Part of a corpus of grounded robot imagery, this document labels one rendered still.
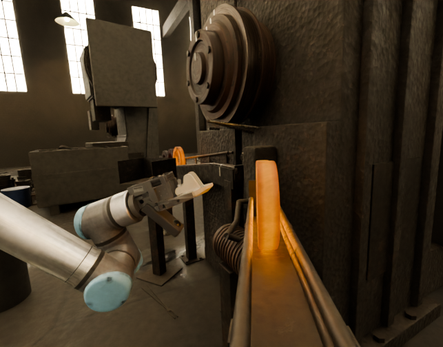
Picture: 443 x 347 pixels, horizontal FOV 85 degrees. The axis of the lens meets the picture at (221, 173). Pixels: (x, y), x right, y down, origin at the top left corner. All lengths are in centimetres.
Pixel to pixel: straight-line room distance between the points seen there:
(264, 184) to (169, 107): 1115
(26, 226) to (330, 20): 91
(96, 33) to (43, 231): 329
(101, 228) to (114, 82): 303
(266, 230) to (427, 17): 103
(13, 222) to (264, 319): 50
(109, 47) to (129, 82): 45
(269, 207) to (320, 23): 67
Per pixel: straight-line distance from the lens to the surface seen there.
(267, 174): 39
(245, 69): 92
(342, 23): 86
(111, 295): 62
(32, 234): 61
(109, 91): 359
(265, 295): 32
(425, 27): 123
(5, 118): 1130
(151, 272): 171
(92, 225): 71
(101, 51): 369
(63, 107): 1107
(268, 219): 37
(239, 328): 18
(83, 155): 331
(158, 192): 62
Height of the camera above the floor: 85
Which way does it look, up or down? 9 degrees down
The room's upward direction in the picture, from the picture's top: 2 degrees counter-clockwise
